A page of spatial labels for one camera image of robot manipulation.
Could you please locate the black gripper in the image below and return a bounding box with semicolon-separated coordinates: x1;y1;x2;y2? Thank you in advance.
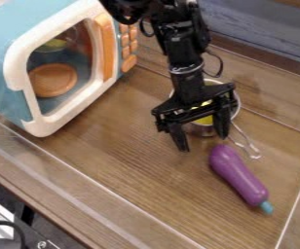
151;67;236;152

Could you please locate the purple toy eggplant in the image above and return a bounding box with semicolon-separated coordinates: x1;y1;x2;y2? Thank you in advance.
208;144;274;214

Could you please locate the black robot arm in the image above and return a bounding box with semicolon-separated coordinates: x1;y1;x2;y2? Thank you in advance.
99;0;236;152

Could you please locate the yellow toy banana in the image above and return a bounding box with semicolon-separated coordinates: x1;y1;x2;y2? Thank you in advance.
193;100;212;125

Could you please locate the orange microwave turntable plate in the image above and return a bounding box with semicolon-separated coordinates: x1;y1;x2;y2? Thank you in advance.
28;63;76;98

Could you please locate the blue toy microwave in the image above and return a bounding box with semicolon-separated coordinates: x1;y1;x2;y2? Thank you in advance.
0;0;137;137

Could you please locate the silver pot with wire handle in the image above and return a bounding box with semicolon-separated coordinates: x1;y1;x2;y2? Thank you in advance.
168;78;263;160

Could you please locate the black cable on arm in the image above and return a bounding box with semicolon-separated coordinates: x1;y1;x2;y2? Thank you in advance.
200;48;224;80

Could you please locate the black cable bottom left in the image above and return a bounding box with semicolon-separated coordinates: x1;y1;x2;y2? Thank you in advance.
0;220;26;249

